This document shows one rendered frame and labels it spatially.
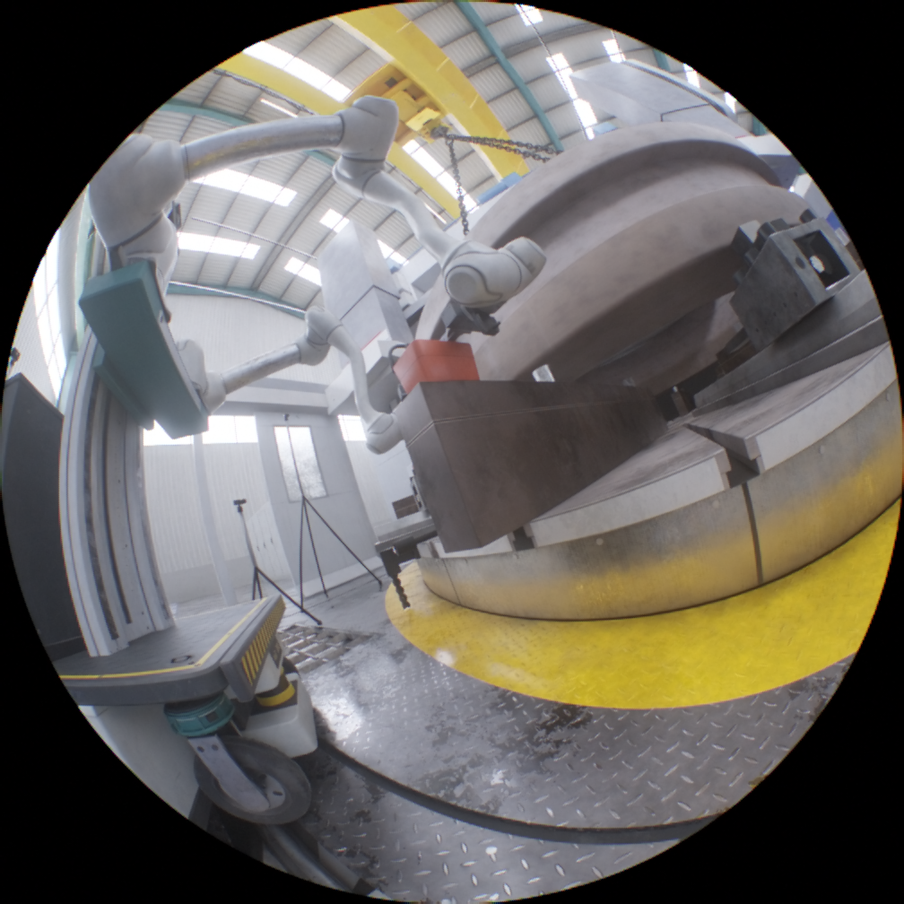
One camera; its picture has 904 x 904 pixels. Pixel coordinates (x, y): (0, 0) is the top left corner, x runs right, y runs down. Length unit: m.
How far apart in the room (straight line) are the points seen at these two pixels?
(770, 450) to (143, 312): 1.15
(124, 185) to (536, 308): 1.39
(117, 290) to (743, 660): 1.17
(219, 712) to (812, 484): 1.00
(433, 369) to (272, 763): 0.82
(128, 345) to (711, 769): 1.13
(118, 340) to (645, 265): 1.54
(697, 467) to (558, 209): 1.38
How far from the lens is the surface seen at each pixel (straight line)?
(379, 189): 0.89
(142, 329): 0.73
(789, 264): 0.99
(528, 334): 1.33
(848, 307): 1.01
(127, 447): 0.96
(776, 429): 0.62
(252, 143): 0.79
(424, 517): 1.86
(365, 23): 11.30
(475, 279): 0.51
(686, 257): 1.29
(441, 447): 0.60
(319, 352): 1.40
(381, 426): 1.12
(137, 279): 0.64
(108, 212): 0.75
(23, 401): 0.83
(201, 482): 3.45
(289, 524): 3.53
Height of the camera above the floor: 0.40
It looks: 11 degrees up
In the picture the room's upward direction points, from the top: 21 degrees counter-clockwise
